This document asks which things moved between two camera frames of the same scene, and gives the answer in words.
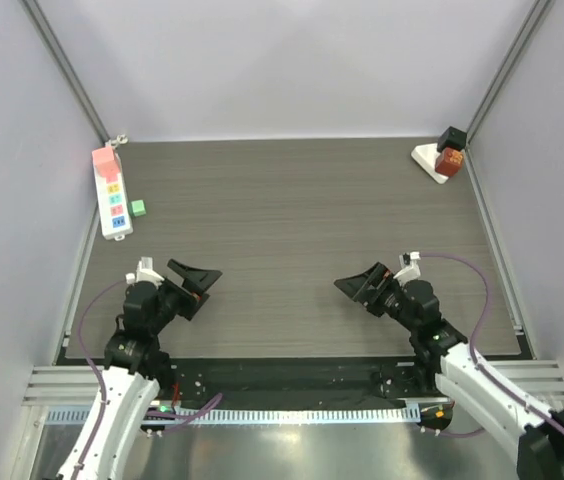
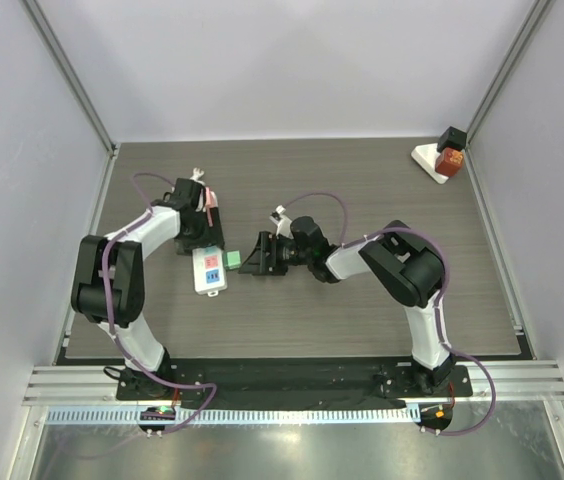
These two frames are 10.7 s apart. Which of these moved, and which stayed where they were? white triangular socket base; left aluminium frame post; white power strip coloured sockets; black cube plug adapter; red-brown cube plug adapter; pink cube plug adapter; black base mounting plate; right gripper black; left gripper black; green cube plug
Moved: pink cube plug adapter; left gripper black; right gripper black; green cube plug; white power strip coloured sockets
Stayed: black cube plug adapter; black base mounting plate; white triangular socket base; red-brown cube plug adapter; left aluminium frame post
